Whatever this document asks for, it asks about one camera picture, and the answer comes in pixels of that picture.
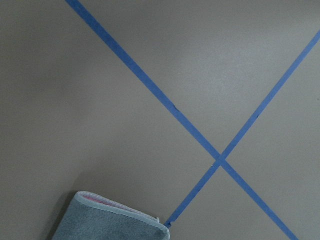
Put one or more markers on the pink grey towel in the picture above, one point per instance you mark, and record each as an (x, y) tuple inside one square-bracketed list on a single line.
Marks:
[(90, 216)]

